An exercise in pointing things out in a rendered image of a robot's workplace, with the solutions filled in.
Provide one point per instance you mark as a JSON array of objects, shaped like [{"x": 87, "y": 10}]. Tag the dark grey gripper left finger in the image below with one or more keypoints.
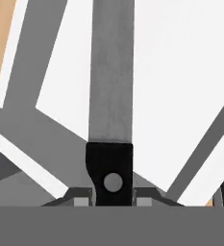
[{"x": 79, "y": 196}]

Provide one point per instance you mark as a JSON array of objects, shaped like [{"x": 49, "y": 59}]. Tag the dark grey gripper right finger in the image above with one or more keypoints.
[{"x": 146, "y": 196}]

